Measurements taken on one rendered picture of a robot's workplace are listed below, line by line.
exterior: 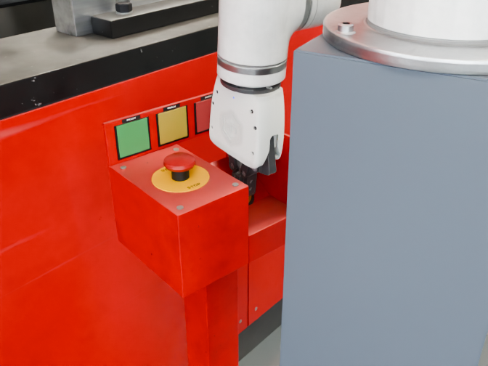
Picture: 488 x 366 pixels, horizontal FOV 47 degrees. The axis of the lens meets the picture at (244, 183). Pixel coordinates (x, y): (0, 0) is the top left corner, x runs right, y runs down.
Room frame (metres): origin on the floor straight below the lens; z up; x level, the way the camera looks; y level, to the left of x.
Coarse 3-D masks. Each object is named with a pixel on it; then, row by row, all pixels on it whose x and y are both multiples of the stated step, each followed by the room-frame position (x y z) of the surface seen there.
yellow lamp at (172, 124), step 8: (168, 112) 0.70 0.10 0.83; (176, 112) 0.71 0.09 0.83; (184, 112) 0.72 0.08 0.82; (160, 120) 0.70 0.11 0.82; (168, 120) 0.70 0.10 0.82; (176, 120) 0.71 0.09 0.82; (184, 120) 0.72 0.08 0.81; (160, 128) 0.69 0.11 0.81; (168, 128) 0.70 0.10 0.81; (176, 128) 0.71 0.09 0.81; (184, 128) 0.72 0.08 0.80; (160, 136) 0.69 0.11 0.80; (168, 136) 0.70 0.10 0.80; (176, 136) 0.71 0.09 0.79; (184, 136) 0.72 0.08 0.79; (160, 144) 0.69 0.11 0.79
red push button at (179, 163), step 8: (176, 152) 0.63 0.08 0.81; (184, 152) 0.63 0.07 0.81; (168, 160) 0.61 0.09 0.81; (176, 160) 0.60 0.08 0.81; (184, 160) 0.60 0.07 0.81; (192, 160) 0.61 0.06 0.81; (168, 168) 0.60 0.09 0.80; (176, 168) 0.60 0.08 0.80; (184, 168) 0.60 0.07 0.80; (176, 176) 0.60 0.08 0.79; (184, 176) 0.61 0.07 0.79
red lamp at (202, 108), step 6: (198, 102) 0.74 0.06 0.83; (204, 102) 0.74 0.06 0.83; (210, 102) 0.75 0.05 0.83; (198, 108) 0.74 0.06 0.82; (204, 108) 0.74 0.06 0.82; (210, 108) 0.75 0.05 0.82; (198, 114) 0.74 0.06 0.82; (204, 114) 0.74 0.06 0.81; (210, 114) 0.75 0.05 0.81; (198, 120) 0.74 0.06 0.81; (204, 120) 0.74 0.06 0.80; (198, 126) 0.74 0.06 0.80; (204, 126) 0.74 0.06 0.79
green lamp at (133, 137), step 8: (144, 120) 0.68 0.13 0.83; (120, 128) 0.66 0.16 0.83; (128, 128) 0.66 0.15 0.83; (136, 128) 0.67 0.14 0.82; (144, 128) 0.68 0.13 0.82; (120, 136) 0.66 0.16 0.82; (128, 136) 0.66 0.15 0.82; (136, 136) 0.67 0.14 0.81; (144, 136) 0.68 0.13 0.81; (120, 144) 0.65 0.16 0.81; (128, 144) 0.66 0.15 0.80; (136, 144) 0.67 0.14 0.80; (144, 144) 0.68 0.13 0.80; (120, 152) 0.65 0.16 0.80; (128, 152) 0.66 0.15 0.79; (136, 152) 0.67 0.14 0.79
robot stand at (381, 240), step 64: (320, 64) 0.41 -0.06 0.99; (320, 128) 0.40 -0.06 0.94; (384, 128) 0.38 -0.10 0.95; (448, 128) 0.36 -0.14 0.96; (320, 192) 0.40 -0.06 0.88; (384, 192) 0.38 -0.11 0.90; (448, 192) 0.35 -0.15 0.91; (320, 256) 0.40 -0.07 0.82; (384, 256) 0.37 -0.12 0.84; (448, 256) 0.35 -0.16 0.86; (320, 320) 0.40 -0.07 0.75; (384, 320) 0.37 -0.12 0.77; (448, 320) 0.34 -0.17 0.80
